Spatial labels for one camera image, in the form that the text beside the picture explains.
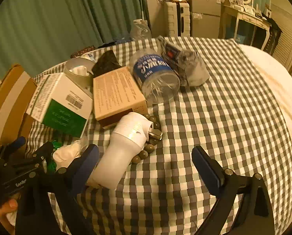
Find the green foil wrapper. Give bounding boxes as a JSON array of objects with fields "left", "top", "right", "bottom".
[{"left": 47, "top": 139, "right": 59, "bottom": 173}]

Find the white suitcase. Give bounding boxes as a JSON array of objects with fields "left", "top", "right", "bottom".
[{"left": 164, "top": 0, "right": 191, "bottom": 37}]

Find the white plastic bottle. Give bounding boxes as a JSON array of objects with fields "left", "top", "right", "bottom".
[{"left": 87, "top": 112, "right": 163, "bottom": 190}]

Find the floral patterned bag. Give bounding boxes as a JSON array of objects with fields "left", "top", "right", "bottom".
[{"left": 71, "top": 45, "right": 97, "bottom": 59}]

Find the large clear water jug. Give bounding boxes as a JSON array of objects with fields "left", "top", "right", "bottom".
[{"left": 130, "top": 19, "right": 152, "bottom": 41}]

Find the wide green curtain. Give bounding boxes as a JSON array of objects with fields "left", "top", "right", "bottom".
[{"left": 0, "top": 0, "right": 150, "bottom": 79}]

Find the white dressing table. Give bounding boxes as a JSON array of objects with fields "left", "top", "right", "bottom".
[{"left": 221, "top": 2, "right": 272, "bottom": 51}]

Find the brown cardboard box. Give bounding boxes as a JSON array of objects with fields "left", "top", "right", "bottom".
[{"left": 0, "top": 64, "right": 37, "bottom": 152}]

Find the tan printed cardboard box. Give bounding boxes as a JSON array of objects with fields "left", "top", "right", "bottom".
[{"left": 92, "top": 66, "right": 148, "bottom": 128}]

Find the brown bead bracelet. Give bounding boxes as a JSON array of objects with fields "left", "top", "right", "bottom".
[{"left": 129, "top": 113, "right": 162, "bottom": 165}]

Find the white tissue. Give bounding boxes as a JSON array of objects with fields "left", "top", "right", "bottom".
[{"left": 53, "top": 141, "right": 84, "bottom": 172}]

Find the grey tape roll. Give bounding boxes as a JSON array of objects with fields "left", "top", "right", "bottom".
[{"left": 63, "top": 57, "right": 97, "bottom": 89}]

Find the grey white checkered cloth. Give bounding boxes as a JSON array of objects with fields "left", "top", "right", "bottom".
[{"left": 26, "top": 37, "right": 292, "bottom": 235}]

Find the black bag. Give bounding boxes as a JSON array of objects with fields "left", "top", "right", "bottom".
[{"left": 266, "top": 17, "right": 282, "bottom": 54}]

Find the grey mini fridge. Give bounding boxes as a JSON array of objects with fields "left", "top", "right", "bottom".
[{"left": 189, "top": 0, "right": 222, "bottom": 38}]

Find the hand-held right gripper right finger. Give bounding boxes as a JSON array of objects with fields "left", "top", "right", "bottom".
[{"left": 191, "top": 146, "right": 275, "bottom": 235}]

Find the clear bottle blue label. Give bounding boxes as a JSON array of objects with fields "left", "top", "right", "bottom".
[{"left": 129, "top": 48, "right": 181, "bottom": 104}]

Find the person's left hand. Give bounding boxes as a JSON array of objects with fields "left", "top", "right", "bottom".
[{"left": 0, "top": 199, "right": 18, "bottom": 235}]

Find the white tissue wad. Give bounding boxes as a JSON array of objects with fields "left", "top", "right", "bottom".
[{"left": 5, "top": 211, "right": 17, "bottom": 227}]

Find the black textured pouch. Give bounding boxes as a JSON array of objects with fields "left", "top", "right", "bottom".
[{"left": 91, "top": 50, "right": 122, "bottom": 76}]

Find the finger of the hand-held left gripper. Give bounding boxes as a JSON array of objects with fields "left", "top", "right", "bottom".
[
  {"left": 6, "top": 141, "right": 54, "bottom": 170},
  {"left": 0, "top": 136, "right": 27, "bottom": 159}
]

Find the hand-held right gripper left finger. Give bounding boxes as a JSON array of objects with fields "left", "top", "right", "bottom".
[{"left": 15, "top": 144, "right": 100, "bottom": 235}]

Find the blue waste bin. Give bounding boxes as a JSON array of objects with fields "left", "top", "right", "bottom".
[{"left": 234, "top": 22, "right": 247, "bottom": 43}]

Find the white louvered wardrobe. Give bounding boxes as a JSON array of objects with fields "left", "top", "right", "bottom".
[{"left": 271, "top": 5, "right": 292, "bottom": 71}]

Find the white green box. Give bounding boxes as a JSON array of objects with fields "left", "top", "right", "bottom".
[{"left": 26, "top": 73, "right": 94, "bottom": 138}]

